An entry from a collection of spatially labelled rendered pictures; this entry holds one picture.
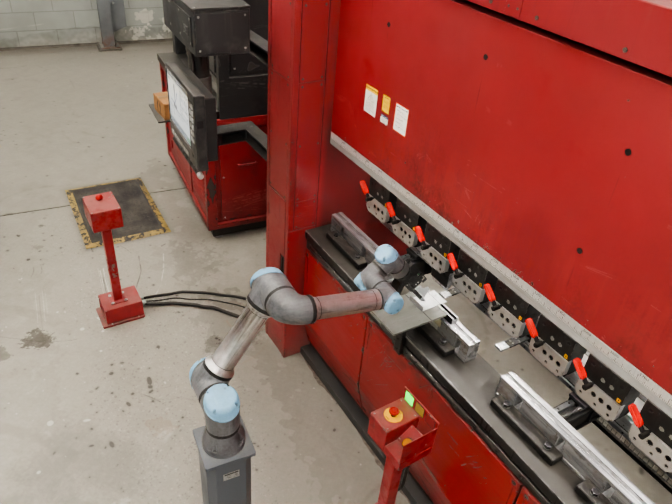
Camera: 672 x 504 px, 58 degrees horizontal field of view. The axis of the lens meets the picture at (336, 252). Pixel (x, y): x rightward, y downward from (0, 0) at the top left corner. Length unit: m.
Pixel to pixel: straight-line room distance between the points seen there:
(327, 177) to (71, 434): 1.81
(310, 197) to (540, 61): 1.48
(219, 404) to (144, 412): 1.37
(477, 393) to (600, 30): 1.33
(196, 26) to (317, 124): 0.67
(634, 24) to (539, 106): 0.36
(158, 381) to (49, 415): 0.56
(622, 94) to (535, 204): 0.43
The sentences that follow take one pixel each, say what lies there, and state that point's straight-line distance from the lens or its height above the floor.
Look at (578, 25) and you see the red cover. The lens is 1.79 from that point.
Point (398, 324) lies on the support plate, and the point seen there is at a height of 1.00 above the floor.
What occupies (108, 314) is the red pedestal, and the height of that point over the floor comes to 0.09.
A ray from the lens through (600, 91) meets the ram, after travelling 1.77.
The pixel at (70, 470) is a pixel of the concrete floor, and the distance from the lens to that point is 3.29.
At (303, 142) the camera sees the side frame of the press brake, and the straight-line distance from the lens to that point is 2.84.
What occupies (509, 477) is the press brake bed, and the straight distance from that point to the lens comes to 2.36.
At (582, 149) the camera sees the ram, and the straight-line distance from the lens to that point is 1.83.
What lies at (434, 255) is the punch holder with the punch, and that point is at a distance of 2.40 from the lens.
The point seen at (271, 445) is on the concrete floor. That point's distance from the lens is 3.23.
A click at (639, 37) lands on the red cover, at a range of 1.69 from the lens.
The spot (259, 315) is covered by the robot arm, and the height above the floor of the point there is 1.22.
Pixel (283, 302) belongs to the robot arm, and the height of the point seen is 1.33.
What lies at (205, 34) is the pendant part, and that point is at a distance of 2.66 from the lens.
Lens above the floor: 2.59
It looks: 35 degrees down
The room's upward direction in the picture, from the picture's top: 5 degrees clockwise
